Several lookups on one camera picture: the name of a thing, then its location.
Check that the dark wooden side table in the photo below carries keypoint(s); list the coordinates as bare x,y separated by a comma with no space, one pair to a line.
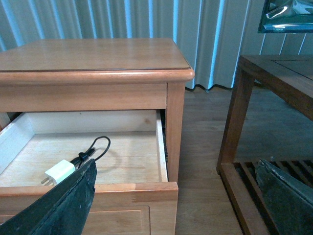
270,118

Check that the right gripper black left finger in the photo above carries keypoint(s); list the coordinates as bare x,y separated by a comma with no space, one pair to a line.
61,211

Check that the white charger with black cable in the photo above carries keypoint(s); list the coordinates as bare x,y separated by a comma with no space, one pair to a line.
64,168

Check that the pale pleated curtain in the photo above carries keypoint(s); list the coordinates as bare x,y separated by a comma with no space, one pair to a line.
211,34

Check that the light wooden nightstand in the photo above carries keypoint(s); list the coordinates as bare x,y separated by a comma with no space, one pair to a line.
99,74

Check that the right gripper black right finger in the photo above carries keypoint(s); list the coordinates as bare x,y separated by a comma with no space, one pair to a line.
289,201

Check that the wooden drawer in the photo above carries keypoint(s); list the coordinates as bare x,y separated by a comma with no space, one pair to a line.
133,195

